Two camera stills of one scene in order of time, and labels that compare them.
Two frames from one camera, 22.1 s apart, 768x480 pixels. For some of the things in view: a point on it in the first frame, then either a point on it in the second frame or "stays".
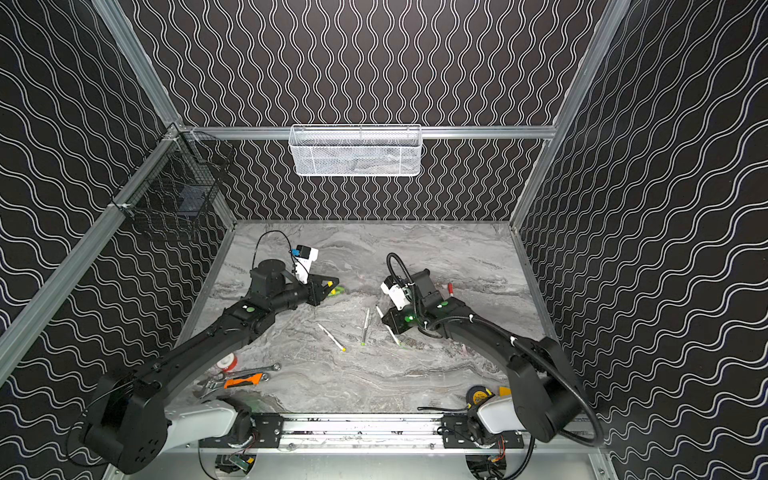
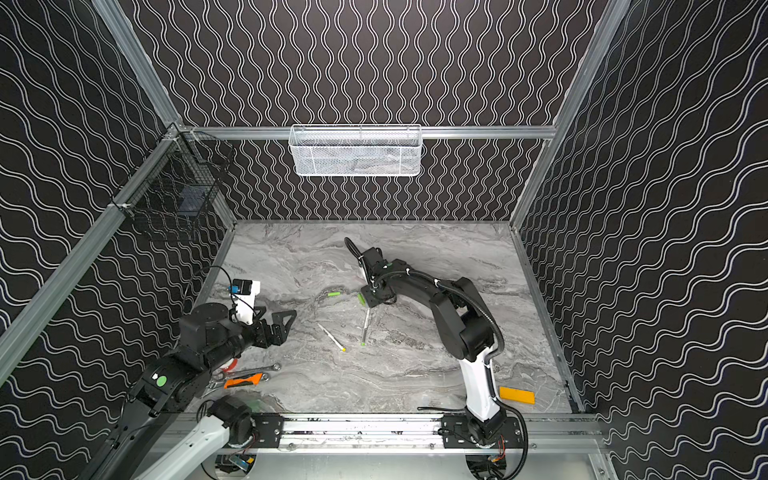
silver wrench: (275, 367) stays
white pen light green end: (363, 343) stays
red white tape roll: (228, 362) stays
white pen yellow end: (341, 347) stays
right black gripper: (398, 315) → (370, 266)
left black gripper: (315, 289) → (267, 331)
